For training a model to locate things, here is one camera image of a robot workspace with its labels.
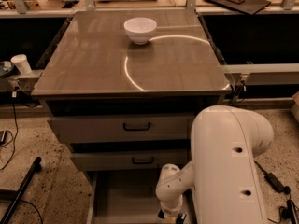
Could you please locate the middle grey drawer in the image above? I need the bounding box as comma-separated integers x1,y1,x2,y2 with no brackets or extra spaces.
70,149,189,171

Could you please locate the black cable left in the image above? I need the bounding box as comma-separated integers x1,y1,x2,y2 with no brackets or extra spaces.
0,91,20,172

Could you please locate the top grey drawer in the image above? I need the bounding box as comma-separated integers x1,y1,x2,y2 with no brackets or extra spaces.
49,113,195,144

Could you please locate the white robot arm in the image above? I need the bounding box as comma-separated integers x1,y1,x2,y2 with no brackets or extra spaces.
156,105,274,224

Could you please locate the black pole on floor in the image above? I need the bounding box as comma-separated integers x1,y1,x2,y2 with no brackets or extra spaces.
0,157,41,224

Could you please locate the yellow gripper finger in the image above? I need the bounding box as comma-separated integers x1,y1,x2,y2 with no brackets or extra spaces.
164,215,177,224

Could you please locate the bottom grey open drawer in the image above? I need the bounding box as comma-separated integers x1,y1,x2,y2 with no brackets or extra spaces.
86,167,204,224

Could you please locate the black power cable right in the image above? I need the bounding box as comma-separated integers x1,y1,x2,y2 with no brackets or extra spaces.
229,81,268,175

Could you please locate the grey drawer cabinet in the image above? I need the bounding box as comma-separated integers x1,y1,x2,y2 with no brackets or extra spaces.
31,8,232,224

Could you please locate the white paper cup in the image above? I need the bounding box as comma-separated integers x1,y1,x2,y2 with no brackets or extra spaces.
11,54,32,75

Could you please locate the black power adapter brick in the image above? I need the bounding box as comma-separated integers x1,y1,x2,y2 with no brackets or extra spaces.
264,173,284,193

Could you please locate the black flat panel on shelf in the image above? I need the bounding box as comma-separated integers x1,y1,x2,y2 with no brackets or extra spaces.
205,0,271,15

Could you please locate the black plug bottom right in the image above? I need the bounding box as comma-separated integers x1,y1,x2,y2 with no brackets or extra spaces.
282,200,299,224

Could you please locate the white ceramic bowl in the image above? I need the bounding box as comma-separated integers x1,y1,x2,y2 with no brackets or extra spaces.
123,17,157,45

